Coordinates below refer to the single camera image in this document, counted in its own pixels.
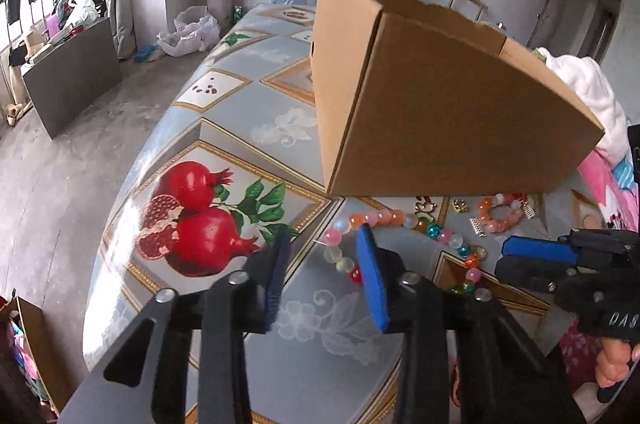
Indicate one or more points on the fruit print tablecloth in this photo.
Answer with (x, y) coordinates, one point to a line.
(240, 118)

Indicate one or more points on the green fluffy cloth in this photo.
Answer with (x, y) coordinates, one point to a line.
(540, 53)

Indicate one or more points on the brown cardboard box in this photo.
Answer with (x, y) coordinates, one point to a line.
(440, 113)

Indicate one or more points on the pink floral blanket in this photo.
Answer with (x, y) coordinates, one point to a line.
(600, 184)

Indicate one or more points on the white fluffy blanket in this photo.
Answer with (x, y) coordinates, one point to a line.
(595, 93)

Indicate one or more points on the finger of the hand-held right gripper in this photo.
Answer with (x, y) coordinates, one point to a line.
(530, 276)
(537, 249)

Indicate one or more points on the person's right hand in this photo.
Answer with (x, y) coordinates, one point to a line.
(615, 364)

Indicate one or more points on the grey door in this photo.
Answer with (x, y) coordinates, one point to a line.
(575, 3)

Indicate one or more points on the gold pendant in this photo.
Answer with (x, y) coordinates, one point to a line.
(427, 205)

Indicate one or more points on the green can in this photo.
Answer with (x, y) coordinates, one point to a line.
(238, 14)

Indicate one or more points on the silver comb hair clip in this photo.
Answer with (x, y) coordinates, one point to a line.
(478, 227)

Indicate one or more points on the white bag on cabinet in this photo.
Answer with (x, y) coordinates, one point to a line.
(82, 11)

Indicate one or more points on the wooden chair frame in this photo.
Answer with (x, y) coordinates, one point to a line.
(467, 3)

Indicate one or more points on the white plastic bag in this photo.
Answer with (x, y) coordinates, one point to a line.
(187, 33)

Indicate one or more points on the brown storage box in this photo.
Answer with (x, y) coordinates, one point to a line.
(35, 344)

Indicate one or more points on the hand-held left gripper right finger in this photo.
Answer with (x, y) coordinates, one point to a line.
(372, 274)

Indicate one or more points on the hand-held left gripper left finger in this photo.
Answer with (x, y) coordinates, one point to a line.
(276, 289)

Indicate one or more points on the pair of shoes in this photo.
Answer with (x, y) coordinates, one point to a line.
(17, 113)

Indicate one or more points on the blue item on floor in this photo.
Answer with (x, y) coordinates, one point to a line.
(146, 53)

